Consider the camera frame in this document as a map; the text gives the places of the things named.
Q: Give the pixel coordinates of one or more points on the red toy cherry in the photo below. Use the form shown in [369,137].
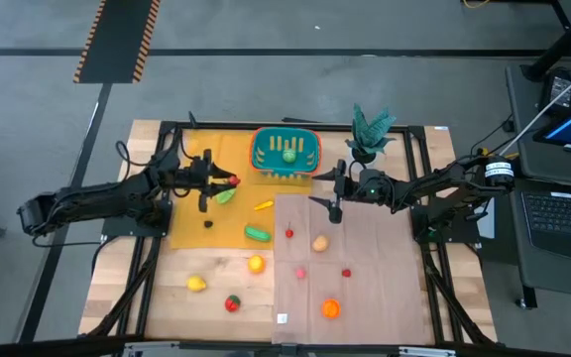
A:
[289,233]

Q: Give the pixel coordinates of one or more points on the ridged deep orange toy fruit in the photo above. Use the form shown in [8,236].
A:
[331,308]

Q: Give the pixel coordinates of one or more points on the red strawberry toy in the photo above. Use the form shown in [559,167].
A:
[232,303]

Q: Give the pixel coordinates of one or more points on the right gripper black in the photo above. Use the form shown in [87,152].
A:
[352,186]

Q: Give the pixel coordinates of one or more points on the green plant in white pot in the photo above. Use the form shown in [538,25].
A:
[370,131]

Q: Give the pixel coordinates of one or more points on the black computer cart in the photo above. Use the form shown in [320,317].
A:
[553,277]

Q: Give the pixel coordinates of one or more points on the black aluminium table frame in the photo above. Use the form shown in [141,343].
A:
[226,124]

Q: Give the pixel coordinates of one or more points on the white slanted rod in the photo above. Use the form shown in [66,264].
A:
[523,130]

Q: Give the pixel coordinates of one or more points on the round green toy cabbage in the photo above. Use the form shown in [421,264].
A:
[289,156]

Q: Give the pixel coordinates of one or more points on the yellow toy lemon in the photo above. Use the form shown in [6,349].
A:
[196,283]

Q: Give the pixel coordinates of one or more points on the black power adapter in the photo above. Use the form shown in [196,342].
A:
[558,96]

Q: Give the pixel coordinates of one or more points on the white cloth tag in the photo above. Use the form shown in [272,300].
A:
[281,318]

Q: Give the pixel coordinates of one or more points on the small dark toy berry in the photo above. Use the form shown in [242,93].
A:
[208,224]

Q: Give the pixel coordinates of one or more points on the pink toy produce piece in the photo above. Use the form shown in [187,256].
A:
[301,273]

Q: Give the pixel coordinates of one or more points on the smooth orange toy fruit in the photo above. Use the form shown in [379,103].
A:
[256,264]

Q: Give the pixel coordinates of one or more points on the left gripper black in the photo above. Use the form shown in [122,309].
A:
[205,188]

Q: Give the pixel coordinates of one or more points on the mustard yellow cloth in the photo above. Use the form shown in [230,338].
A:
[191,235]

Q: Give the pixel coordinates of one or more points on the black stand leg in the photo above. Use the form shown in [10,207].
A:
[563,44]

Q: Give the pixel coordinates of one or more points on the small red toy berry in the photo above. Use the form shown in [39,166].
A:
[346,273]

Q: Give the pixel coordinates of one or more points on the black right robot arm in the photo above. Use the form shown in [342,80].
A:
[439,181]

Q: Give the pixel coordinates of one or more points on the silver aluminium extrusion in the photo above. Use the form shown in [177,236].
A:
[151,348]

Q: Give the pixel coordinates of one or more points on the green toy cucumber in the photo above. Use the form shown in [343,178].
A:
[257,234]

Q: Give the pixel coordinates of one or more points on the tan toy potato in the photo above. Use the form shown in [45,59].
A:
[320,243]

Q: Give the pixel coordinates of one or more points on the pale pink cloth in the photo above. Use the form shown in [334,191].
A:
[389,297]

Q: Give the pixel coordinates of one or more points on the yellow power connector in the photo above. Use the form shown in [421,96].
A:
[485,151]

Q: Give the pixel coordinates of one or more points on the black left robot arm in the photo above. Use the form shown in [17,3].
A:
[92,201]

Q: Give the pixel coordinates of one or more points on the light green toy lettuce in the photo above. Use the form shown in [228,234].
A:
[226,197]

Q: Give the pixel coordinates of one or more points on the small red toy pepper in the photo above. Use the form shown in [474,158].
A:
[234,180]

